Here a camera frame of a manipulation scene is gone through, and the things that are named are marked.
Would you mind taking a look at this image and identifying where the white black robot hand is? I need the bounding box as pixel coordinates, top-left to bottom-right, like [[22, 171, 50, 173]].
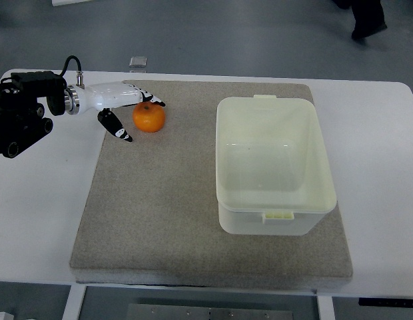
[[65, 81, 165, 142]]

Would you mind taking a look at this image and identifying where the orange fruit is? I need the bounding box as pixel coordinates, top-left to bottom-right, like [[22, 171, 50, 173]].
[[132, 102, 166, 133]]

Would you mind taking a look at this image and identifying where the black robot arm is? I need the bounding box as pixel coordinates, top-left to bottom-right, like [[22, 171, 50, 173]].
[[0, 71, 67, 159]]

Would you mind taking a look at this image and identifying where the white plastic box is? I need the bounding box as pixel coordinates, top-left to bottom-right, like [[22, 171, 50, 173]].
[[216, 95, 337, 236]]

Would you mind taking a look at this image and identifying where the small clear floor plate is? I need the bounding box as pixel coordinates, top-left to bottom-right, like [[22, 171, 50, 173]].
[[129, 56, 147, 68]]

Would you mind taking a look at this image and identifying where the white board on floor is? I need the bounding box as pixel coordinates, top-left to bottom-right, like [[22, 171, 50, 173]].
[[51, 0, 99, 7]]

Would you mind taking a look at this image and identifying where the white table leg left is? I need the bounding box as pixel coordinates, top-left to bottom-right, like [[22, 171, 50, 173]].
[[62, 284, 86, 320]]

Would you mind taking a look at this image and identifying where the white table leg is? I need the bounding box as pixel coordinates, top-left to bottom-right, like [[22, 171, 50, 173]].
[[316, 295, 336, 320], [62, 284, 86, 320]]

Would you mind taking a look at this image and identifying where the grey metal plate below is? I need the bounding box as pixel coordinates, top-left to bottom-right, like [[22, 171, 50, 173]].
[[126, 303, 294, 320]]

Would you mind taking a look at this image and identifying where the small white block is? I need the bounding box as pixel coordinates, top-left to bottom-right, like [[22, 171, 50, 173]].
[[0, 311, 14, 320]]

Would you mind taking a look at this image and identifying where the person's black shoe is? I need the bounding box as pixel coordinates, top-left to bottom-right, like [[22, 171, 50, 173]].
[[332, 0, 387, 41]]

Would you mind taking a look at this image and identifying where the white table leg right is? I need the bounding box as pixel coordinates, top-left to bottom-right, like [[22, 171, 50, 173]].
[[316, 295, 336, 320]]

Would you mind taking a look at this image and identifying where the black table control panel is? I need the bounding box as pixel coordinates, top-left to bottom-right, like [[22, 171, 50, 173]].
[[358, 297, 413, 309]]

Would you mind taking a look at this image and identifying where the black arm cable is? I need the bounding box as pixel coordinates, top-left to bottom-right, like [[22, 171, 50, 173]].
[[61, 55, 86, 88]]

